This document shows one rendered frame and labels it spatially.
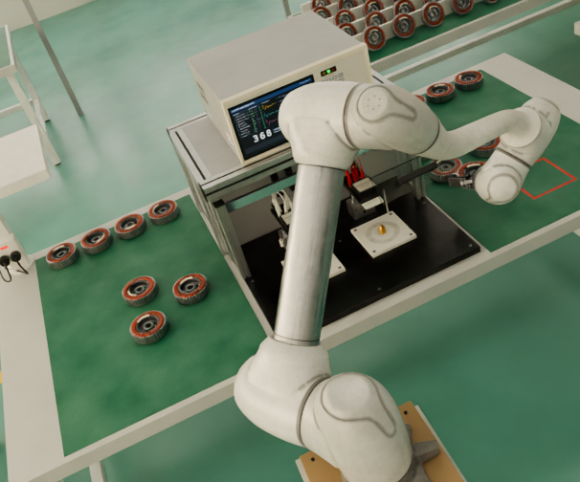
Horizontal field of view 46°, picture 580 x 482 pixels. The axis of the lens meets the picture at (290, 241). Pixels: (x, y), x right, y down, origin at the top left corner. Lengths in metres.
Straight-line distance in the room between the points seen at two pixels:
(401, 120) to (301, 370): 0.54
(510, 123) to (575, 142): 0.79
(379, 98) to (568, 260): 1.95
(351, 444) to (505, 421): 1.31
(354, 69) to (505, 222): 0.65
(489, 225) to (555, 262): 1.01
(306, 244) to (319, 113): 0.27
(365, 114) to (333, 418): 0.57
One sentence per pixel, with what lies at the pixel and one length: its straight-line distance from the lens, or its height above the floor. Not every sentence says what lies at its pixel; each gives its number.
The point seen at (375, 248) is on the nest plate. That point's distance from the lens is 2.05.
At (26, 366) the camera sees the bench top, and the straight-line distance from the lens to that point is 2.23.
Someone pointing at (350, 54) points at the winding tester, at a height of 1.31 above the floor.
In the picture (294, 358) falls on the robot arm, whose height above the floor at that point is 1.07.
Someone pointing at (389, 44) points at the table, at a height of 0.75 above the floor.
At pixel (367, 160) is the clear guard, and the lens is 1.92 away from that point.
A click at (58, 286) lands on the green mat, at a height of 0.75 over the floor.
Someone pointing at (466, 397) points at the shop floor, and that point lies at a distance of 2.63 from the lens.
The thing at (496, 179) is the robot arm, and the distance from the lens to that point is 1.77.
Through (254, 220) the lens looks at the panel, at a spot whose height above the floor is 0.84.
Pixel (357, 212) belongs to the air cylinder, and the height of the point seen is 0.80.
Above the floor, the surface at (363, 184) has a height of 0.92.
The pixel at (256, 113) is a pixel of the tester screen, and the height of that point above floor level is 1.25.
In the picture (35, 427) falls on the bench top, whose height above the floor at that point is 0.75.
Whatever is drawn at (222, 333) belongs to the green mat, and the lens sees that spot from 1.99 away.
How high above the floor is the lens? 2.11
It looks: 38 degrees down
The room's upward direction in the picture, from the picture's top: 17 degrees counter-clockwise
